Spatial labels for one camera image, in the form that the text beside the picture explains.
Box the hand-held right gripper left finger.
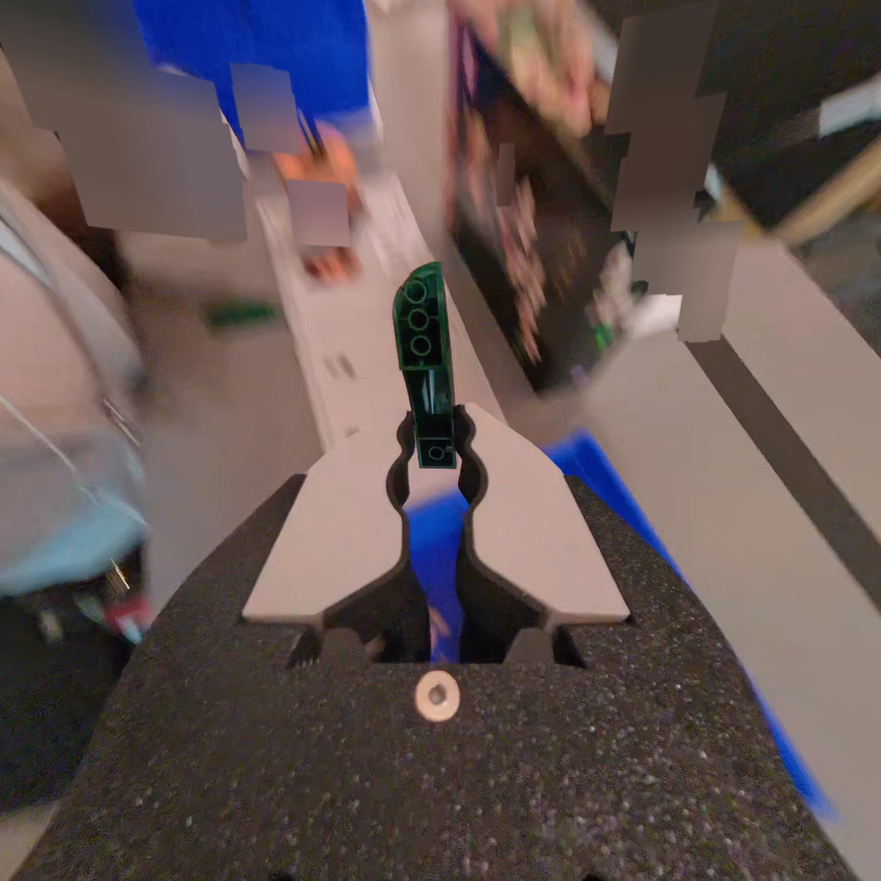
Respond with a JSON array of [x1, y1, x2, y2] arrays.
[[242, 412, 432, 663]]

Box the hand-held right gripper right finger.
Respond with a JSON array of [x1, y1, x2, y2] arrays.
[[453, 404, 631, 663]]

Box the large blue plastic bin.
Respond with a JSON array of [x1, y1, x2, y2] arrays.
[[402, 427, 844, 827]]

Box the dark green curved leaf brick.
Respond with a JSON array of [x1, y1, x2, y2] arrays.
[[205, 298, 282, 329], [392, 262, 458, 470]]

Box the peach brick flower pot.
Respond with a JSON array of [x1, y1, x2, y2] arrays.
[[272, 131, 366, 283]]

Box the grey desk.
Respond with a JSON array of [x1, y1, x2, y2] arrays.
[[113, 0, 881, 881]]

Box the dark grey desk mat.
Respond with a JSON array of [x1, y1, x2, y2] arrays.
[[688, 337, 881, 562]]

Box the building instruction booklet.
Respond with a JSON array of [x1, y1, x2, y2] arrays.
[[251, 172, 510, 448]]

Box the orchid building set box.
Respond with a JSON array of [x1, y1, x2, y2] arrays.
[[444, 0, 689, 396]]

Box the blue plastic parts bin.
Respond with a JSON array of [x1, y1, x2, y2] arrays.
[[131, 0, 383, 149]]

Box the thin white cable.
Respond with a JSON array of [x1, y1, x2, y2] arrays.
[[0, 396, 97, 503]]

